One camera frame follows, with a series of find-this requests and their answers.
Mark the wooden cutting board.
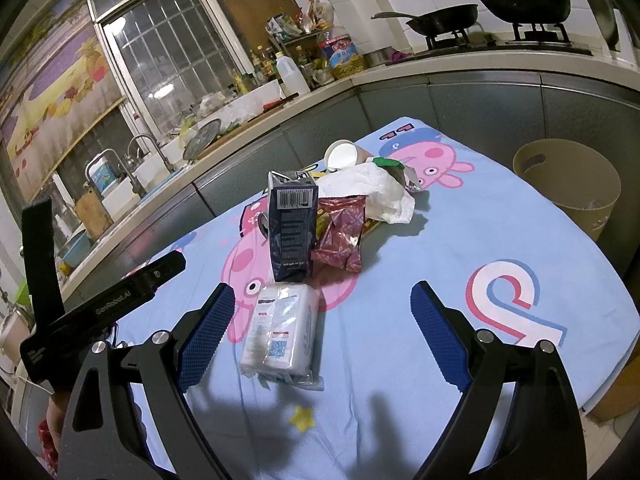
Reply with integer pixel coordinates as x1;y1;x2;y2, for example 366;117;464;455
74;187;113;240

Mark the barred kitchen window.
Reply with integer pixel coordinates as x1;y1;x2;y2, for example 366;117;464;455
82;0;301;133

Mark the red snack wrapper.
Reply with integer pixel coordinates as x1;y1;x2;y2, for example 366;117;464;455
310;195;368;273

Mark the cooking oil bottle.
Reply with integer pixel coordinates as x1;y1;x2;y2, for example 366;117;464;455
318;34;368;80

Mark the steel wok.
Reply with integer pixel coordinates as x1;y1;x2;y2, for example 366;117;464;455
570;0;623;53

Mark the red handled knife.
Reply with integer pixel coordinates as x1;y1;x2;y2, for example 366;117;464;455
262;92;300;111

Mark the white plastic jug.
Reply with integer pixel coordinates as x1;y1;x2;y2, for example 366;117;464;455
275;52;312;98

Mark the pink and white paper cup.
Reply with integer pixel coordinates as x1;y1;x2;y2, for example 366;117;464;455
324;139;373;173

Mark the gas stove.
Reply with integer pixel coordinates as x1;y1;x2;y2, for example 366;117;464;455
395;25;596;61

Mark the row of sauce bottles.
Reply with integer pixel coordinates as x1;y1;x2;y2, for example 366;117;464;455
227;42;331;96

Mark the fruit wall poster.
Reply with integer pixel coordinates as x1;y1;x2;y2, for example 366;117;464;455
0;0;126;201

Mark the small metal pot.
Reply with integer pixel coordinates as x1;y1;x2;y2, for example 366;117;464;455
362;46;396;67

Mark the black frying pan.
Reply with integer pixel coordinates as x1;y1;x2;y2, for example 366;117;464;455
371;4;480;37

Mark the beige trash bin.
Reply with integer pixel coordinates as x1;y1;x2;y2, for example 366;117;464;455
512;138;622;242

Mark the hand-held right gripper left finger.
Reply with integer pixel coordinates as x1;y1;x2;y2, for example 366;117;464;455
59;282;251;480

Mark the brown cardboard panel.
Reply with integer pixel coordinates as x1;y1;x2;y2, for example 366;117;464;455
220;0;297;53

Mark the blue basin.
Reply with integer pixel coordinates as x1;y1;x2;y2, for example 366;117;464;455
56;232;93;268

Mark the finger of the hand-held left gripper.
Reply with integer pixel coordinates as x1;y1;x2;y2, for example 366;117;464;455
122;251;187;288

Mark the grey kitchen counter cabinet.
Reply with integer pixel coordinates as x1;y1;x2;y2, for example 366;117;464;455
47;57;640;311

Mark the curved metal faucet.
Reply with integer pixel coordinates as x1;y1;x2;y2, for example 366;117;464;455
87;149;146;198
126;133;177;173

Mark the white tissue packet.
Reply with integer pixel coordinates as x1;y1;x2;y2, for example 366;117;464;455
239;282;325;392

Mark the printed cartoon pig blanket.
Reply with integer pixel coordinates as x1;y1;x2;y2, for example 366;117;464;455
47;117;626;480

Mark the white and blue water filter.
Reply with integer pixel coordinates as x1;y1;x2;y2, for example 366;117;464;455
86;155;123;196

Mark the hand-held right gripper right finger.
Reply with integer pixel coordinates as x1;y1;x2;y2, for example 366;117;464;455
409;281;587;480

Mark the dark blue drink carton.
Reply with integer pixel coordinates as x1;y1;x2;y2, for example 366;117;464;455
266;170;320;283

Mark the green and white foil wrapper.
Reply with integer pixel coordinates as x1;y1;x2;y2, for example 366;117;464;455
370;156;426;193

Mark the person's left forearm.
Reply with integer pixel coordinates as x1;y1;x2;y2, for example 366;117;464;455
37;392;68;466

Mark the pile of food packets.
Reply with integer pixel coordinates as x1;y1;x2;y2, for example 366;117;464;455
265;0;336;43

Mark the white plastic bag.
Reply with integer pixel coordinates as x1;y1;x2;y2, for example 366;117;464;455
317;160;417;225

